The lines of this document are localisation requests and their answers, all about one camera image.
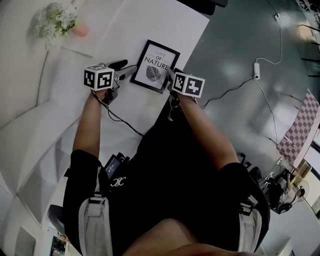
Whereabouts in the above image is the person's left forearm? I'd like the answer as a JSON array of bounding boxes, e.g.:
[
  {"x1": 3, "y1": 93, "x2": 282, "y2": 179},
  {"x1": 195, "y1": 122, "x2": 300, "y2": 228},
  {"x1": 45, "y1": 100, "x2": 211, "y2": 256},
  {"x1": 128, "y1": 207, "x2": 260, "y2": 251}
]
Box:
[{"x1": 72, "y1": 89, "x2": 111, "y2": 162}]

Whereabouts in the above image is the checkered cloth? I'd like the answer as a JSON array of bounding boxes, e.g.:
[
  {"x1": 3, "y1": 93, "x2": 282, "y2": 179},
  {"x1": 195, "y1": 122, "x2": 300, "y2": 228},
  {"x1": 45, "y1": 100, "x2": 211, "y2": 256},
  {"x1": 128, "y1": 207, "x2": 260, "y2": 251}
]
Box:
[{"x1": 276, "y1": 88, "x2": 320, "y2": 168}]

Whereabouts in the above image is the grey shoulder strap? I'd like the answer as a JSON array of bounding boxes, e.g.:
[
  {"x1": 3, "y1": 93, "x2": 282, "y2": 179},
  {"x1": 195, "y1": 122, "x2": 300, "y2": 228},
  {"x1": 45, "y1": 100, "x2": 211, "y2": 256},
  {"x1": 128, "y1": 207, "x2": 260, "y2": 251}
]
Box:
[
  {"x1": 236, "y1": 194, "x2": 264, "y2": 254},
  {"x1": 78, "y1": 194, "x2": 114, "y2": 256}
]

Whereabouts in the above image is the white shelf unit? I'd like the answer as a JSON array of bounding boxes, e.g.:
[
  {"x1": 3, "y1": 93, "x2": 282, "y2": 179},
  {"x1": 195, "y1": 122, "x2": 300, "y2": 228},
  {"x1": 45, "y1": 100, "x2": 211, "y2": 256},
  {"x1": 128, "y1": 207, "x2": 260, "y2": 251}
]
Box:
[{"x1": 0, "y1": 0, "x2": 83, "y2": 256}]

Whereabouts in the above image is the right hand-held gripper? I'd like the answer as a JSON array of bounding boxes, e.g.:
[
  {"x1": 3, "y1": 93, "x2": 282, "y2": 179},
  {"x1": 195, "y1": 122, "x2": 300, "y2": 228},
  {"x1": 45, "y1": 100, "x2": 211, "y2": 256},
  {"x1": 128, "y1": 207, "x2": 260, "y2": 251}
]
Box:
[{"x1": 165, "y1": 67, "x2": 206, "y2": 122}]

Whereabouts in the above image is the white cable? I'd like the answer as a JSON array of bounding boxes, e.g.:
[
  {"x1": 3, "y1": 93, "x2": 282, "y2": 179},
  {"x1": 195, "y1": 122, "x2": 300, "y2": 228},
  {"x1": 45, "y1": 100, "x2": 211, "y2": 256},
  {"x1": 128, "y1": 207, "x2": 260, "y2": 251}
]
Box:
[
  {"x1": 256, "y1": 78, "x2": 279, "y2": 145},
  {"x1": 255, "y1": 0, "x2": 284, "y2": 65}
]

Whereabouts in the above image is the white table top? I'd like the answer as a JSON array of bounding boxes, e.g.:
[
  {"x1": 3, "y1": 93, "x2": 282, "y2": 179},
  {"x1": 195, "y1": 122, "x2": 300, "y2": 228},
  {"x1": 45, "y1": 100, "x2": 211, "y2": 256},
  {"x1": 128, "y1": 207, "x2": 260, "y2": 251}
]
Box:
[{"x1": 49, "y1": 0, "x2": 211, "y2": 156}]

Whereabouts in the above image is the black t-shirt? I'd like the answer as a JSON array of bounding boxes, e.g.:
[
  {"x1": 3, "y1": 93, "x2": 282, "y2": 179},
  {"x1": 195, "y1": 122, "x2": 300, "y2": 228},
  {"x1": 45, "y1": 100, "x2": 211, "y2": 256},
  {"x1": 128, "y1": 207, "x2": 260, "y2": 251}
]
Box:
[{"x1": 62, "y1": 109, "x2": 272, "y2": 256}]

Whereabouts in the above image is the person's face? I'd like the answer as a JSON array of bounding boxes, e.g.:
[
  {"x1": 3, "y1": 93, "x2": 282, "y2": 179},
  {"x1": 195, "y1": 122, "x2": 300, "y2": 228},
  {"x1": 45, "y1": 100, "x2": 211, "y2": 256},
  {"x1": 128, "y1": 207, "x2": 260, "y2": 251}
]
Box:
[{"x1": 123, "y1": 217, "x2": 253, "y2": 256}]

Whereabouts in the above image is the black cable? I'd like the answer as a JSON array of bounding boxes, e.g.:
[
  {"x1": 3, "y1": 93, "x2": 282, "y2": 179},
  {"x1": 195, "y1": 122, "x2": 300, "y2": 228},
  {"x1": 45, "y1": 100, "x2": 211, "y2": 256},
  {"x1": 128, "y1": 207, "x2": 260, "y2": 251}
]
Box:
[
  {"x1": 91, "y1": 91, "x2": 145, "y2": 138},
  {"x1": 199, "y1": 76, "x2": 256, "y2": 109}
]

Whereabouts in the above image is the pink vase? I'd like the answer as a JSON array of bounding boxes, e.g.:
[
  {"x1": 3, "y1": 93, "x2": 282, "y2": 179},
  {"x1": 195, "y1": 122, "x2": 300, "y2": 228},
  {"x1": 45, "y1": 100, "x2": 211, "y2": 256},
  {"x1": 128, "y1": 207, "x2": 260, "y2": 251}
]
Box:
[{"x1": 72, "y1": 23, "x2": 90, "y2": 37}]

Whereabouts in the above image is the black framed nature print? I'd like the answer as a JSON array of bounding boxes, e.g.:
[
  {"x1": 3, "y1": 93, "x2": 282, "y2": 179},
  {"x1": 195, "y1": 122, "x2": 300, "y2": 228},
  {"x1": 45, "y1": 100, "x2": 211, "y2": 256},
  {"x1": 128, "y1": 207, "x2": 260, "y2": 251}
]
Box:
[{"x1": 129, "y1": 39, "x2": 181, "y2": 95}]

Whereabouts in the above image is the person's right forearm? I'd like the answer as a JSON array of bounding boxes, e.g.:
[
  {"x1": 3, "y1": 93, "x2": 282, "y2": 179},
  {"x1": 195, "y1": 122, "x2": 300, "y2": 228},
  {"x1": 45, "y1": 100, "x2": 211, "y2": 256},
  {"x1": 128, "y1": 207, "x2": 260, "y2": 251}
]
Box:
[{"x1": 177, "y1": 94, "x2": 239, "y2": 174}]

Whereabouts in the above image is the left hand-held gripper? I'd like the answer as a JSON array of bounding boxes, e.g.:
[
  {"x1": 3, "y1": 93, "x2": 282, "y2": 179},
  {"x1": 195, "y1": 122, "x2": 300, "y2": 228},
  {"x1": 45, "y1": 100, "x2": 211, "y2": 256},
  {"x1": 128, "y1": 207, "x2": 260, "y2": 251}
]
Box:
[{"x1": 83, "y1": 59, "x2": 139, "y2": 105}]

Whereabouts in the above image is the black chest device with screen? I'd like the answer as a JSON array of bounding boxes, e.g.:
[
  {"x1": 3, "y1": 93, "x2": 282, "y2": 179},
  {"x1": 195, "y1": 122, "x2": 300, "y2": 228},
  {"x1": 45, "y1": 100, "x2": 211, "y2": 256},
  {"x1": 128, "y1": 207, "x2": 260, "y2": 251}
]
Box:
[{"x1": 103, "y1": 152, "x2": 131, "y2": 180}]

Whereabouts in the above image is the white flower bouquet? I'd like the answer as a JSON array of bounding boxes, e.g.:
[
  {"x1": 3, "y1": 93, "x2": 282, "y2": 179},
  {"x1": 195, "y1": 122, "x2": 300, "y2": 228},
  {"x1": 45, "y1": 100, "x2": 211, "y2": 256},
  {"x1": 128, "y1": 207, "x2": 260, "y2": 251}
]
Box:
[{"x1": 33, "y1": 2, "x2": 79, "y2": 51}]

